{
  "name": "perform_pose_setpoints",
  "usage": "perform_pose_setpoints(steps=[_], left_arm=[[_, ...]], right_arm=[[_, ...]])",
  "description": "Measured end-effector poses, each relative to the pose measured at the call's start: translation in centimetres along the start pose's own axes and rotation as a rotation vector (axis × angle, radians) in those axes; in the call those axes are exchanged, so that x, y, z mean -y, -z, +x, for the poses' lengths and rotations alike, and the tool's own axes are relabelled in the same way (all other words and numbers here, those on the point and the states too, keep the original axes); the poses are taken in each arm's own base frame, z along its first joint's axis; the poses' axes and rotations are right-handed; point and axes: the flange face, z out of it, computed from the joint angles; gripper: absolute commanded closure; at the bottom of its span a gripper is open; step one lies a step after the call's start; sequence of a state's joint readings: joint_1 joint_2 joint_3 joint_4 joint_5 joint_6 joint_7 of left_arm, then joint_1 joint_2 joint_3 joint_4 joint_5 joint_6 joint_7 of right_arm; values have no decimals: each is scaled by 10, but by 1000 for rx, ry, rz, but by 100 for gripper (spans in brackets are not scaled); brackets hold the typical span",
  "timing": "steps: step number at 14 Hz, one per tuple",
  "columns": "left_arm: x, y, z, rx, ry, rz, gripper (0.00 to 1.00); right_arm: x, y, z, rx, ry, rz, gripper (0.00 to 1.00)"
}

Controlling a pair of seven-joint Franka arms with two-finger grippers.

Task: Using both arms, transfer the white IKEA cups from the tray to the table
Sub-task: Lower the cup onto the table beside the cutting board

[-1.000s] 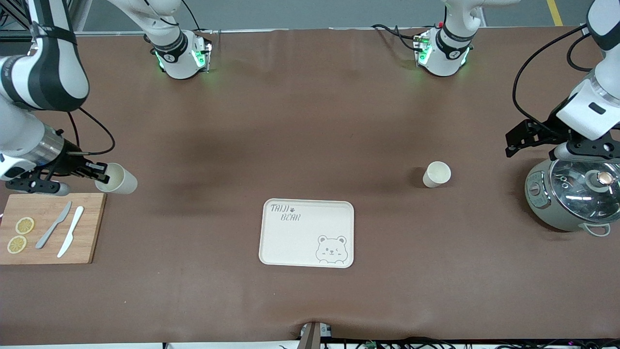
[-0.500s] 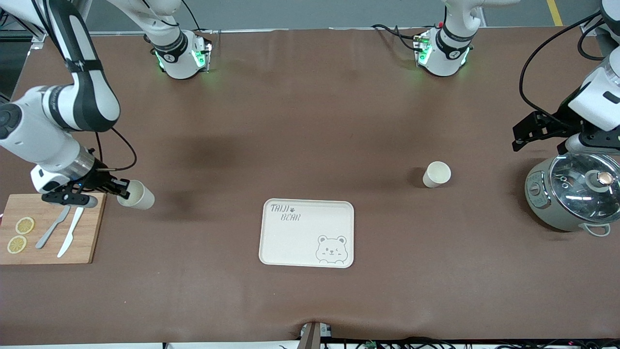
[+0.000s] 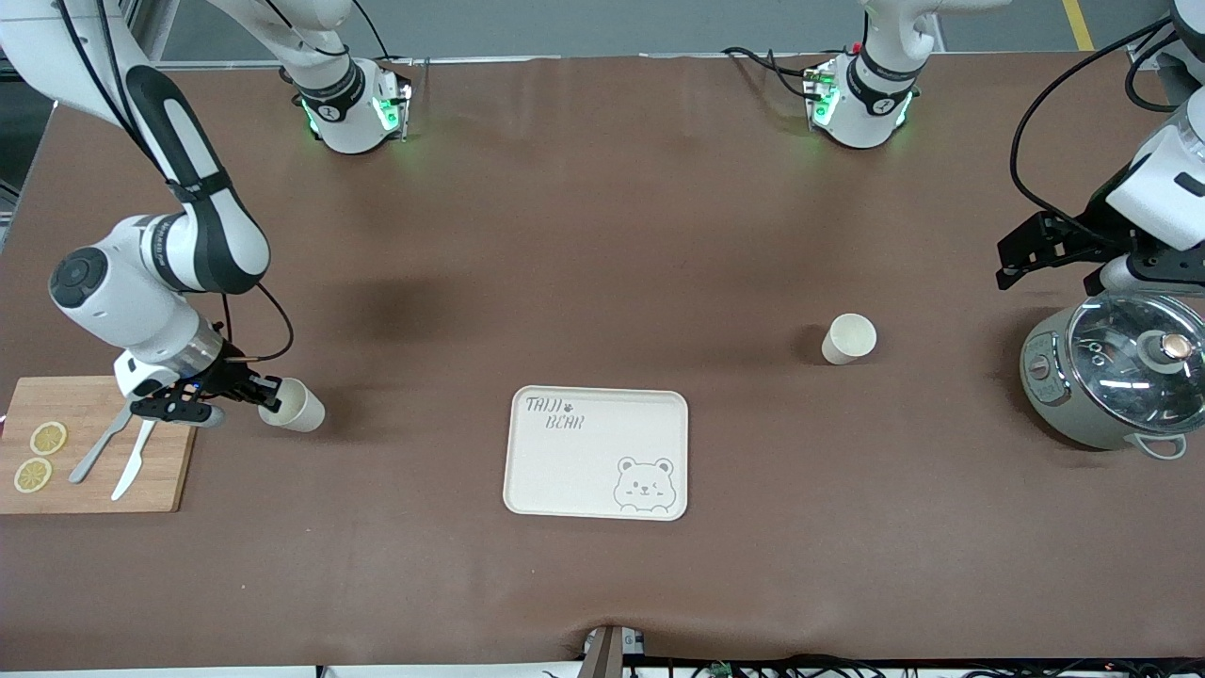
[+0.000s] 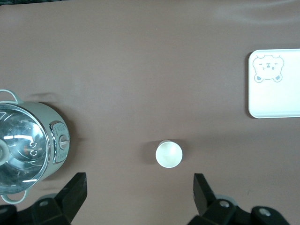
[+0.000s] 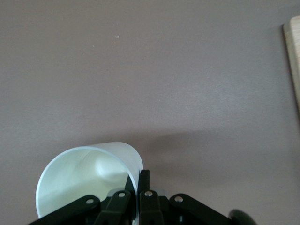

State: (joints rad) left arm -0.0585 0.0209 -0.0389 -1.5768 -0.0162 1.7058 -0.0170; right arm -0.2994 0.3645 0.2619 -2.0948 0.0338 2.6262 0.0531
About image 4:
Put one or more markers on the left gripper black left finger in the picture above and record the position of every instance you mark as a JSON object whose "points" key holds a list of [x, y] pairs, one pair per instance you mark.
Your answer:
{"points": [[58, 206]]}

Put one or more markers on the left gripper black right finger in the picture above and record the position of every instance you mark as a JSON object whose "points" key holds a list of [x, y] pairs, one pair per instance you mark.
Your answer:
{"points": [[211, 211]]}

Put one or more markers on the white IKEA cup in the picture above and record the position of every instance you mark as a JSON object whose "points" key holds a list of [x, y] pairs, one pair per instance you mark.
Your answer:
{"points": [[168, 154]]}

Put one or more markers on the glass pot lid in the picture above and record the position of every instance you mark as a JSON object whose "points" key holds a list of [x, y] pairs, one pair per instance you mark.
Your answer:
{"points": [[23, 131]]}

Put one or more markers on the grey-green electric cooking pot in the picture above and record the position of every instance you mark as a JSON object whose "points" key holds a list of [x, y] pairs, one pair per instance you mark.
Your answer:
{"points": [[42, 109]]}

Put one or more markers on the cream tray with bear print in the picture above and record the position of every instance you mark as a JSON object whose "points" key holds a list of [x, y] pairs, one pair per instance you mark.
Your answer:
{"points": [[276, 98]]}

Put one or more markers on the brown table cover mat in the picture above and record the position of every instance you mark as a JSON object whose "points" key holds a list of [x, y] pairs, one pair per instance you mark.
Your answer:
{"points": [[140, 70]]}

